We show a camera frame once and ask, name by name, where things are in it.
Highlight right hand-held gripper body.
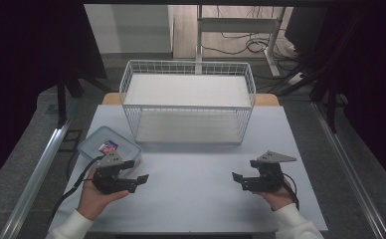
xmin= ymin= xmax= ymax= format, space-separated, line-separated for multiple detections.
xmin=241 ymin=150 xmax=297 ymax=194

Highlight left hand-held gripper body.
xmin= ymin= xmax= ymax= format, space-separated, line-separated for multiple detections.
xmin=91 ymin=150 xmax=139 ymax=195

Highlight white wire basket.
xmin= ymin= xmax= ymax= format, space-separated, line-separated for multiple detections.
xmin=118 ymin=59 xmax=257 ymax=145

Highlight person's right hand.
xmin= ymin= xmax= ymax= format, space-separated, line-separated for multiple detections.
xmin=252 ymin=176 xmax=295 ymax=212

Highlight person's left hand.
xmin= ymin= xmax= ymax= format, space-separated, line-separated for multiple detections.
xmin=77 ymin=166 xmax=131 ymax=222

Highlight small colourful packet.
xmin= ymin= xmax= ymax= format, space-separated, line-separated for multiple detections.
xmin=97 ymin=139 xmax=119 ymax=154

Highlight pale grey table cover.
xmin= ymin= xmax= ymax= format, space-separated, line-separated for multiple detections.
xmin=47 ymin=104 xmax=329 ymax=234

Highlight wooden table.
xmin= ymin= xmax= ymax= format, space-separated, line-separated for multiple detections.
xmin=100 ymin=92 xmax=281 ymax=108

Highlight black stand legs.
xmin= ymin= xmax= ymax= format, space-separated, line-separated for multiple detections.
xmin=266 ymin=49 xmax=349 ymax=134
xmin=55 ymin=74 xmax=113 ymax=129

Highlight dark curtain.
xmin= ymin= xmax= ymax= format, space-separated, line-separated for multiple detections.
xmin=308 ymin=0 xmax=386 ymax=195
xmin=0 ymin=0 xmax=108 ymax=194

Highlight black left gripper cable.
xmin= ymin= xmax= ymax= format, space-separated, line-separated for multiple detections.
xmin=47 ymin=154 xmax=106 ymax=224

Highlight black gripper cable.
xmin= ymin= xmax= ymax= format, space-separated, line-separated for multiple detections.
xmin=47 ymin=154 xmax=106 ymax=224
xmin=281 ymin=171 xmax=300 ymax=212

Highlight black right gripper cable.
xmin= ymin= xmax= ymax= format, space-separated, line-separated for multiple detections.
xmin=281 ymin=171 xmax=300 ymax=212

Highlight black floor bracket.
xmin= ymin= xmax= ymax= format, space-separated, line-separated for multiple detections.
xmin=59 ymin=128 xmax=84 ymax=154

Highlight silver metal rail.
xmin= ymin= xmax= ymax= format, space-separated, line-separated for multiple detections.
xmin=0 ymin=118 xmax=74 ymax=239
xmin=310 ymin=100 xmax=386 ymax=239

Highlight black floor cables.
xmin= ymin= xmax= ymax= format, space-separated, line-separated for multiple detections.
xmin=200 ymin=5 xmax=306 ymax=84

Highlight white metal desk frame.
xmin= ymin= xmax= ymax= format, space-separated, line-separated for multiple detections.
xmin=195 ymin=4 xmax=287 ymax=78

